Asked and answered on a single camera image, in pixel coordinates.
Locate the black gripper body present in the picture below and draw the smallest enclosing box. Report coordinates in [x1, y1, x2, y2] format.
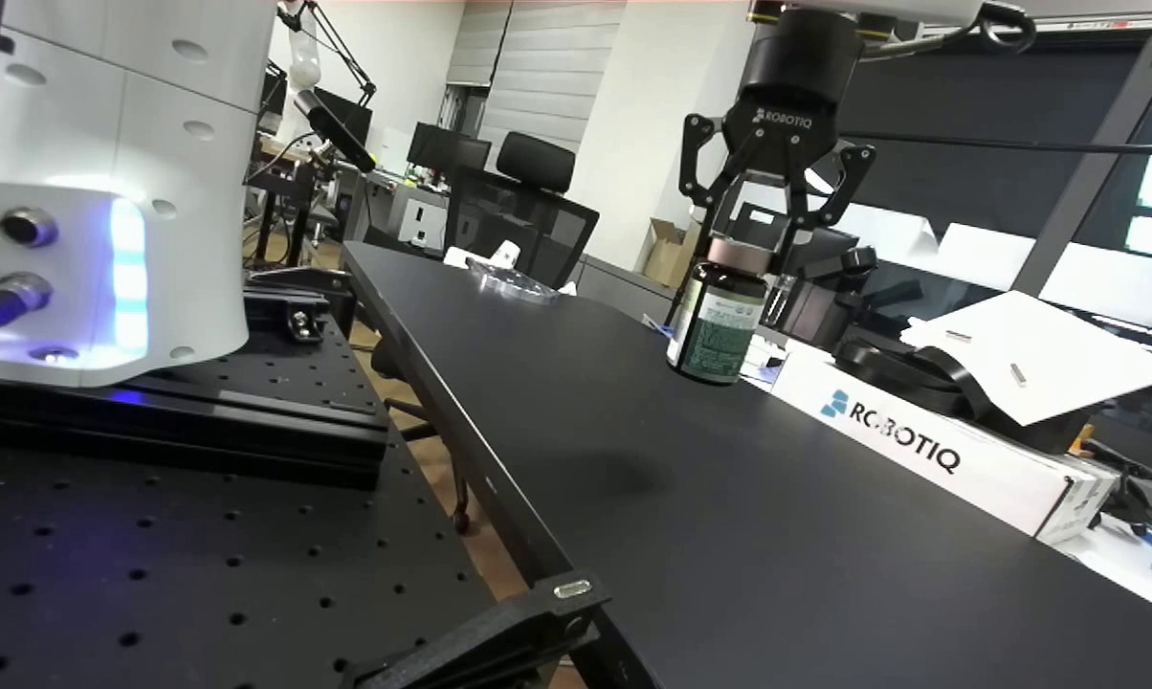
[724, 6, 865, 215]

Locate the dark medicine bottle white cap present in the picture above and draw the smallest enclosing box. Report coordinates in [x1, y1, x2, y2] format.
[666, 229, 776, 391]

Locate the brown cardboard box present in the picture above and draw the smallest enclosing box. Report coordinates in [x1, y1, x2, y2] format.
[634, 215, 699, 292]

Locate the black partition panel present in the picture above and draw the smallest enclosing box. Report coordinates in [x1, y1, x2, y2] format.
[836, 28, 1152, 262]

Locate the black office chair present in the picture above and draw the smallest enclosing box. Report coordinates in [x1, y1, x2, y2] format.
[453, 125, 605, 292]

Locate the black pouch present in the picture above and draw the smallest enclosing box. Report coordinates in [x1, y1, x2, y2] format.
[831, 326, 1008, 426]

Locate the clear plastic bag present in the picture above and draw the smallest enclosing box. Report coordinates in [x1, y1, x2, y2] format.
[442, 236, 577, 306]

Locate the black computer monitor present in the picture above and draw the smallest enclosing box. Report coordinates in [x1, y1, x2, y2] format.
[401, 118, 494, 185]

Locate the black diagonal pole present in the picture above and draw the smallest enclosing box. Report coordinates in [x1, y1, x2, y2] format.
[1008, 21, 1152, 297]

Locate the white Robotiq cardboard box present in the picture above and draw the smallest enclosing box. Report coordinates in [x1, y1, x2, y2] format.
[740, 331, 1123, 542]

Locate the black table clamp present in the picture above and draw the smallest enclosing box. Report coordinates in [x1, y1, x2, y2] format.
[340, 569, 615, 689]

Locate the black perforated breadboard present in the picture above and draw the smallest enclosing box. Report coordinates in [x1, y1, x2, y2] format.
[0, 437, 503, 689]

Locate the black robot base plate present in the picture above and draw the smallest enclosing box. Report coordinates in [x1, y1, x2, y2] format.
[0, 282, 400, 490]

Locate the black plug cable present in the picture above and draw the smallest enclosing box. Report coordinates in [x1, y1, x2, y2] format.
[0, 273, 55, 343]

